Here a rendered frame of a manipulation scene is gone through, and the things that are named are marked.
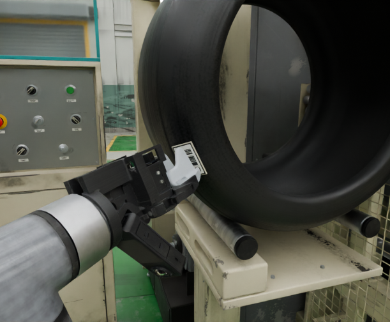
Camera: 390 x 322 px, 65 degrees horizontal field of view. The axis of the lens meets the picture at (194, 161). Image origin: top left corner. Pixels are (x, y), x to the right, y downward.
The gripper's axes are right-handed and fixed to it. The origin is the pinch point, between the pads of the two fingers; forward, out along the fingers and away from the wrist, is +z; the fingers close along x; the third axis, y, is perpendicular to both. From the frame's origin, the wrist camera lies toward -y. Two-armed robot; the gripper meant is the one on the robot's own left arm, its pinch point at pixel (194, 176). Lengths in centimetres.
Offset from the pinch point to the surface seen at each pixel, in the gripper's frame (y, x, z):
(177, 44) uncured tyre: 19.5, -4.4, 1.8
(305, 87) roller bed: 5, -2, 75
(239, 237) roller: -13.7, -0.7, 4.8
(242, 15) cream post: 29, 1, 47
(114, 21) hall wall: 339, 578, 657
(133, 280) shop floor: -74, 133, 74
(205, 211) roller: -11.6, 11.6, 14.0
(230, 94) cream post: 10.9, 9.9, 41.6
